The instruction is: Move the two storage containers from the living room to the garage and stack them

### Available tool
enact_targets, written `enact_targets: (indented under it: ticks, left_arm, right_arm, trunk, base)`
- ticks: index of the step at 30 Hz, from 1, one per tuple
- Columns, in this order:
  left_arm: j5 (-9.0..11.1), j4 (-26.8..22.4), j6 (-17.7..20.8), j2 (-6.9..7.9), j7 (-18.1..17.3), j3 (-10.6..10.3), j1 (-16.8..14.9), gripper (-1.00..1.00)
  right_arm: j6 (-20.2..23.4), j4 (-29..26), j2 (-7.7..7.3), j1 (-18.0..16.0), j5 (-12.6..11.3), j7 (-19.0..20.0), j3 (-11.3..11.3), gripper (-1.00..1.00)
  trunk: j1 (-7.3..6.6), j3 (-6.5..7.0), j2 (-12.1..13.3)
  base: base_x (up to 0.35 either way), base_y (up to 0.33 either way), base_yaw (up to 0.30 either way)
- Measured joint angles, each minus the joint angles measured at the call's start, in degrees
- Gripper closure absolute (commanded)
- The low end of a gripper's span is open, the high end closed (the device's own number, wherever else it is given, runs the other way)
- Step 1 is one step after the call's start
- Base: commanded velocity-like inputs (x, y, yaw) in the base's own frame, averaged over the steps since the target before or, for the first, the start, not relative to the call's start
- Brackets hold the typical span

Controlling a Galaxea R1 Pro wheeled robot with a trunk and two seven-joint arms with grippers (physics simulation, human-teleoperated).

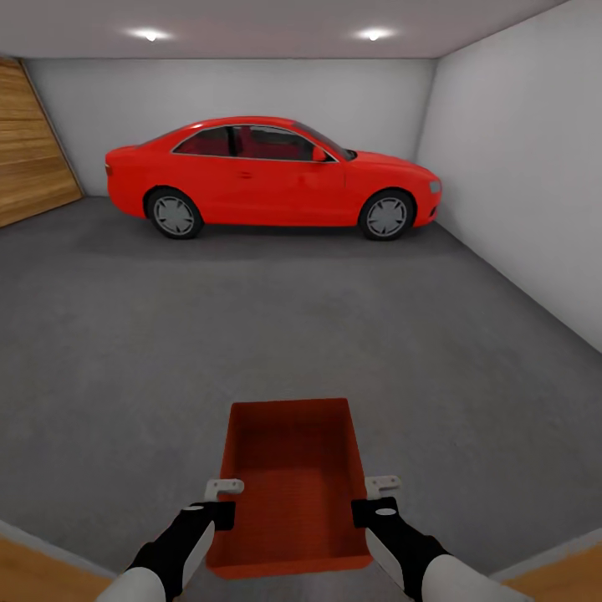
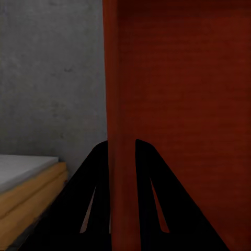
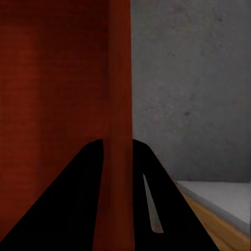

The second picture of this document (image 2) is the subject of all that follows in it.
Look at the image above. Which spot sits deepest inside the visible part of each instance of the door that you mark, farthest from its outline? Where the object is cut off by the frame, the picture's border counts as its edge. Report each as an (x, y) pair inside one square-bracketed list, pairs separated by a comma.
[(21, 204)]

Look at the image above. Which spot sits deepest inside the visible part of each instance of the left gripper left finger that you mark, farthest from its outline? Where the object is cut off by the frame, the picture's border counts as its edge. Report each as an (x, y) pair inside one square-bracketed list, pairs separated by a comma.
[(59, 229)]

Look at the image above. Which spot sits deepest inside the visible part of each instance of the storage box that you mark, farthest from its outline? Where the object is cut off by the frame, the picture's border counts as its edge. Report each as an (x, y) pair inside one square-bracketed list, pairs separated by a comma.
[(178, 76)]

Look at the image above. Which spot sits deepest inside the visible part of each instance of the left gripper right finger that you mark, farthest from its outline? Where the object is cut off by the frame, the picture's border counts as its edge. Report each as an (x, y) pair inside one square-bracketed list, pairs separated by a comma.
[(189, 229)]

